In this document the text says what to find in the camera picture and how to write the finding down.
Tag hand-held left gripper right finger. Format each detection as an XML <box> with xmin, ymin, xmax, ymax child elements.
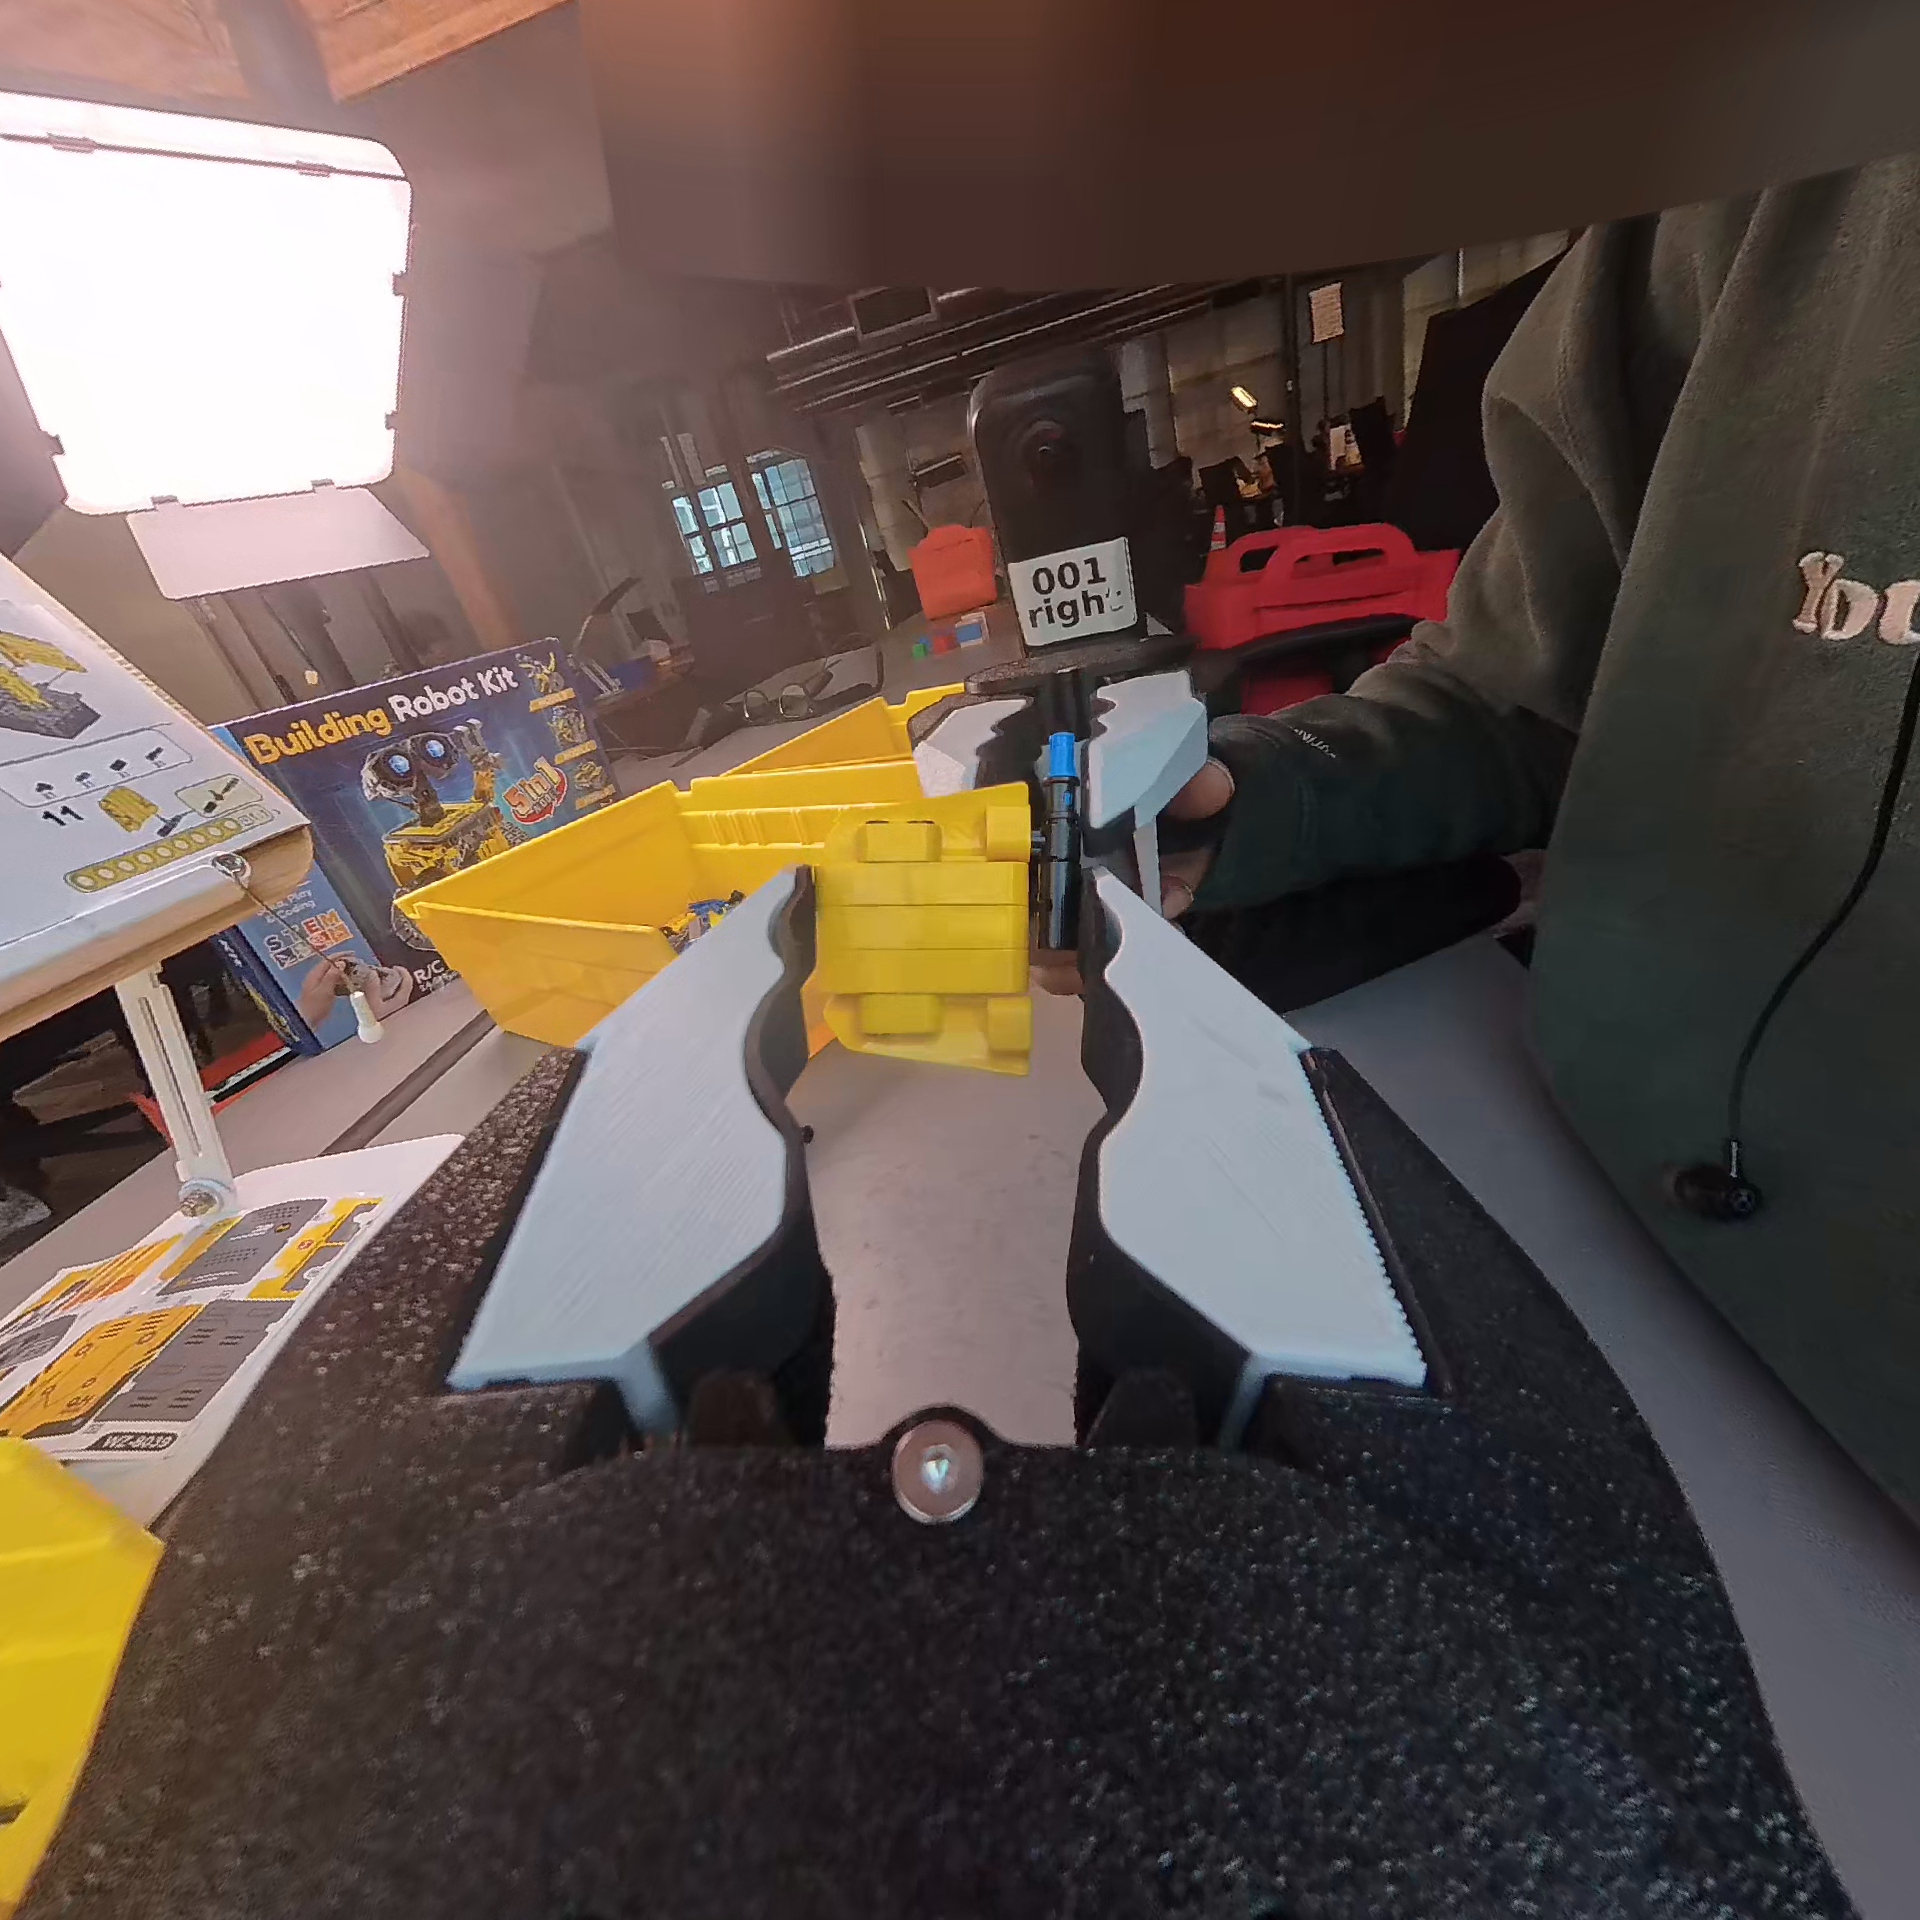
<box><xmin>1067</xmin><ymin>868</ymin><xmax>1430</xmax><ymax>1448</ymax></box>

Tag person's right forearm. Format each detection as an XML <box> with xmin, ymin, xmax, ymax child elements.
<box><xmin>1193</xmin><ymin>209</ymin><xmax>1667</xmax><ymax>920</ymax></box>

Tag white stand post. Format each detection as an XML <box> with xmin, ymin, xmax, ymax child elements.
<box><xmin>112</xmin><ymin>966</ymin><xmax>237</xmax><ymax>1221</ymax></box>

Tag studio light panel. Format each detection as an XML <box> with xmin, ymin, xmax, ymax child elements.
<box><xmin>0</xmin><ymin>93</ymin><xmax>436</xmax><ymax>603</ymax></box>

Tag black earphone with cable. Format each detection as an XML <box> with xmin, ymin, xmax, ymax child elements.
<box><xmin>1667</xmin><ymin>718</ymin><xmax>1920</xmax><ymax>1224</ymax></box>

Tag wooden stand board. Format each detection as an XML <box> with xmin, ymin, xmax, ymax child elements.
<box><xmin>0</xmin><ymin>823</ymin><xmax>320</xmax><ymax>1042</ymax></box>

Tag black connector with blue pin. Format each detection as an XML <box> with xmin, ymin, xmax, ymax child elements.
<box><xmin>1034</xmin><ymin>732</ymin><xmax>1089</xmax><ymax>955</ymax></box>

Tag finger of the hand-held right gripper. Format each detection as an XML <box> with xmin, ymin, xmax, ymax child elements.
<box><xmin>910</xmin><ymin>698</ymin><xmax>1042</xmax><ymax>798</ymax></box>
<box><xmin>1079</xmin><ymin>674</ymin><xmax>1211</xmax><ymax>918</ymax></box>

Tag printed parts leaflet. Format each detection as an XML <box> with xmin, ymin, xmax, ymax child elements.
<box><xmin>0</xmin><ymin>1192</ymin><xmax>384</xmax><ymax>1462</ymax></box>

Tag yellow lego block assembly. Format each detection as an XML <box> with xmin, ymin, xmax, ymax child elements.
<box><xmin>811</xmin><ymin>818</ymin><xmax>1042</xmax><ymax>1077</ymax></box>

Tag eyeglasses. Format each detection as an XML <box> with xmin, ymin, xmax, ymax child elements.
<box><xmin>729</xmin><ymin>659</ymin><xmax>845</xmax><ymax>724</ymax></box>

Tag red plastic case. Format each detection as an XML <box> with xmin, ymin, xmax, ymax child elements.
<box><xmin>1182</xmin><ymin>523</ymin><xmax>1463</xmax><ymax>718</ymax></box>

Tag robot kit box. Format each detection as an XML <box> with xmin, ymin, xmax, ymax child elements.
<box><xmin>206</xmin><ymin>637</ymin><xmax>622</xmax><ymax>1056</ymax></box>

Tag orange container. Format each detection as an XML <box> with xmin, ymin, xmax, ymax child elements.
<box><xmin>906</xmin><ymin>523</ymin><xmax>1000</xmax><ymax>625</ymax></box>

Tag person's right hand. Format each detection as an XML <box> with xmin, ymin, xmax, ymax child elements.
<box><xmin>1152</xmin><ymin>753</ymin><xmax>1241</xmax><ymax>920</ymax></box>

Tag yellow plastic bin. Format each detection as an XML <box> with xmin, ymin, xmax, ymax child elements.
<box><xmin>399</xmin><ymin>779</ymin><xmax>1038</xmax><ymax>1050</ymax></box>
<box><xmin>683</xmin><ymin>683</ymin><xmax>969</xmax><ymax>820</ymax></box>
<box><xmin>0</xmin><ymin>1436</ymin><xmax>162</xmax><ymax>1869</ymax></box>

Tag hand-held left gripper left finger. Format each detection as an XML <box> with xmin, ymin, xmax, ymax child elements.
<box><xmin>448</xmin><ymin>868</ymin><xmax>831</xmax><ymax>1442</ymax></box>

